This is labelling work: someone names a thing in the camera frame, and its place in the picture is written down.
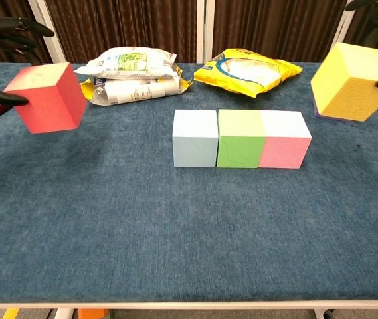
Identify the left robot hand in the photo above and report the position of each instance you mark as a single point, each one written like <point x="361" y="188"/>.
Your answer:
<point x="9" y="25"/>

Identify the black table caster wheel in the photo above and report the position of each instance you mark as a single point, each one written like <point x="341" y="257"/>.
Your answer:
<point x="329" y="313"/>

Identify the white table leg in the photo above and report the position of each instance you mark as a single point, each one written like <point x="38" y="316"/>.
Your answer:
<point x="64" y="314"/>
<point x="318" y="314"/>

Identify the pink cube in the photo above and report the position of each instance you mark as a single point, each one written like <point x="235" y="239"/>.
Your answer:
<point x="283" y="151"/>

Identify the purple cube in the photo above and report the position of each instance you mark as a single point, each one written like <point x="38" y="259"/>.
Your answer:
<point x="318" y="114"/>

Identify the yellow floor tape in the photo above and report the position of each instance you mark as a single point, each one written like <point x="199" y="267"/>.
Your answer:
<point x="11" y="314"/>

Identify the yellow snack bag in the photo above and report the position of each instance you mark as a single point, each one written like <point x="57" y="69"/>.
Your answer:
<point x="248" y="73"/>

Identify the white green-print snack bag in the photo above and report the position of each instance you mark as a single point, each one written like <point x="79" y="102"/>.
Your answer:
<point x="125" y="63"/>

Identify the yellow cube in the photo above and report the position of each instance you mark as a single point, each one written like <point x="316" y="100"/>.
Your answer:
<point x="348" y="86"/>

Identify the green cube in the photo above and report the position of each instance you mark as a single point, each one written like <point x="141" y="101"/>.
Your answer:
<point x="240" y="149"/>

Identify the blue table cloth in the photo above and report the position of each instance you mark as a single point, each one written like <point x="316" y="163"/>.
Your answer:
<point x="188" y="232"/>

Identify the yellow-edged crumpled clear bag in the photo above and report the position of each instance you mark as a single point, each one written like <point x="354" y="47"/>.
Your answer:
<point x="135" y="91"/>

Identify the orange object under table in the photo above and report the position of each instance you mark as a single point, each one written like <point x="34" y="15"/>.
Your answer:
<point x="91" y="314"/>

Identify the light blue cube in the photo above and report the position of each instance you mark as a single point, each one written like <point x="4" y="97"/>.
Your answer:
<point x="195" y="151"/>

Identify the red cube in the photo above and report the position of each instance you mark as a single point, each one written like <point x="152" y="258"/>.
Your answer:
<point x="46" y="106"/>

